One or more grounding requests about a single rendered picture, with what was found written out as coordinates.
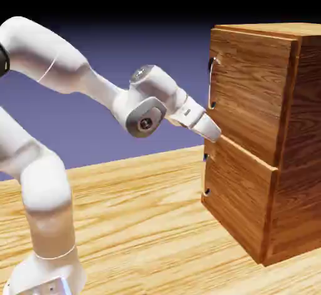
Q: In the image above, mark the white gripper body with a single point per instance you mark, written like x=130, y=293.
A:
x=207, y=125

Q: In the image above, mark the tall wooden cabinet door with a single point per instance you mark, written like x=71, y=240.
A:
x=248, y=94

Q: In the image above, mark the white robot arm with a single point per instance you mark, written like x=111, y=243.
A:
x=47, y=59

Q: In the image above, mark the short wooden cabinet door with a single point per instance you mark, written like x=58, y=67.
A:
x=238, y=194

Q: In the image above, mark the wooden cabinet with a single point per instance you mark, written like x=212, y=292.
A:
x=296, y=149

